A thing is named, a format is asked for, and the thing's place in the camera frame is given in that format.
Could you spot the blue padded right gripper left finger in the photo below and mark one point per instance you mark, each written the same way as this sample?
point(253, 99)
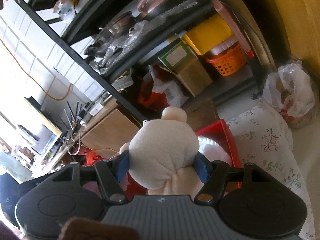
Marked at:
point(110, 173)

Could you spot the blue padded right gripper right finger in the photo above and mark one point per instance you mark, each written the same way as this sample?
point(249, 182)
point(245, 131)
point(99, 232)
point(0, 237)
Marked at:
point(213, 175)

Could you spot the cream plush teddy bear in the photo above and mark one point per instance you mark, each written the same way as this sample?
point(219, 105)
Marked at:
point(162, 154)

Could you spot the wooden low cabinet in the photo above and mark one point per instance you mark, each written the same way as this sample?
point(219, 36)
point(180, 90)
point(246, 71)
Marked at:
point(105, 132)

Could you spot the red cardboard box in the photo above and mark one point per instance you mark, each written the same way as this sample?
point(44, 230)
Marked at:
point(219, 132)

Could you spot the floral white bed sheet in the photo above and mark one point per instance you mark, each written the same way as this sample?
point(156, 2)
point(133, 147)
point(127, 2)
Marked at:
point(263, 137)

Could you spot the dark wooden board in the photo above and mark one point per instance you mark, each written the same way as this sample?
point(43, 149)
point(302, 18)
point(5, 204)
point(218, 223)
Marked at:
point(200, 114)

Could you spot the flat screen monitor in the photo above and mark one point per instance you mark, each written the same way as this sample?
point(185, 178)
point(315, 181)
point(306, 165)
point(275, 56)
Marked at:
point(37, 128)

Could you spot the red and white bag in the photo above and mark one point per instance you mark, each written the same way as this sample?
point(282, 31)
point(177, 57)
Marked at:
point(161, 89)

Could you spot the brown cardboard box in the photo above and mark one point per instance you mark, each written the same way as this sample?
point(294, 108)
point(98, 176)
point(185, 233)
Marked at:
point(190, 72)

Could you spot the bubble wrap roll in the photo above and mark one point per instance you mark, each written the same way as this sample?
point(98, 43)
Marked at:
point(124, 44)

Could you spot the white plastic shopping bag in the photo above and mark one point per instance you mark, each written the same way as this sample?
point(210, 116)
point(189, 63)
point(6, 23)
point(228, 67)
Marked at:
point(293, 94)

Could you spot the orange plastic basket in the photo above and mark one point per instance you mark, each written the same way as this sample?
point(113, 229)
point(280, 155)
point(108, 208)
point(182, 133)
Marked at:
point(229, 61)

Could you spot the green framed box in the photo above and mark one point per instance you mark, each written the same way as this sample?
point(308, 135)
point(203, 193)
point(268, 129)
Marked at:
point(173, 57)

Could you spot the yellow padded envelope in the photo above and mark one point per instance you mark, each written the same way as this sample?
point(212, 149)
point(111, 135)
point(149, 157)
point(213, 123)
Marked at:
point(207, 35)

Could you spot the steel pot with lid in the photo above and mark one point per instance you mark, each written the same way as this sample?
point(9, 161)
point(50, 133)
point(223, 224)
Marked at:
point(110, 33)

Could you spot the black metal shelf rack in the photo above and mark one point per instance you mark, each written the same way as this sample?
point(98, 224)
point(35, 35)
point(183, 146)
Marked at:
point(99, 12)

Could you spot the wooden wardrobe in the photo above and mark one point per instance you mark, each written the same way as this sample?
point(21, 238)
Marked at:
point(299, 24)

